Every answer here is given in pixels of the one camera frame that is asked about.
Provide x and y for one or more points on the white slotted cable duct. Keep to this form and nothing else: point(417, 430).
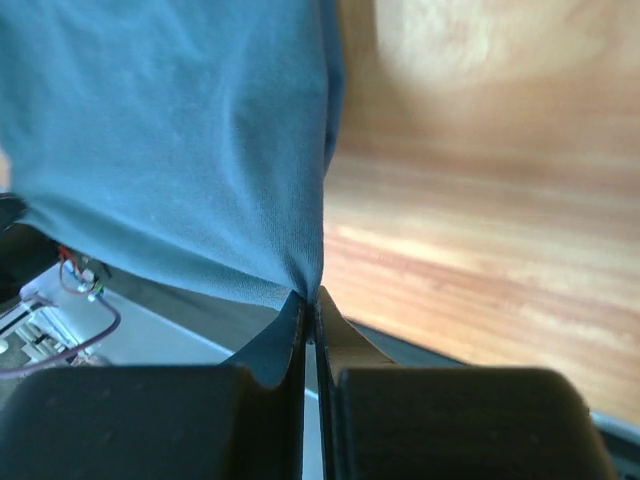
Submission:
point(32, 333)

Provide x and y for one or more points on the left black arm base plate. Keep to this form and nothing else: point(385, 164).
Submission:
point(26, 252)

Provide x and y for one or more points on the aluminium front rail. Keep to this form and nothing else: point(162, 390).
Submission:
point(160, 325)

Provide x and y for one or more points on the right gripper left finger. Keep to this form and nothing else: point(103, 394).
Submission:
point(241, 419)

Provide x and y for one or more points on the grey-blue t-shirt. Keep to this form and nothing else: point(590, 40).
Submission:
point(185, 142)

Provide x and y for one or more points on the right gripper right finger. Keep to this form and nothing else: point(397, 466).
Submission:
point(382, 420)

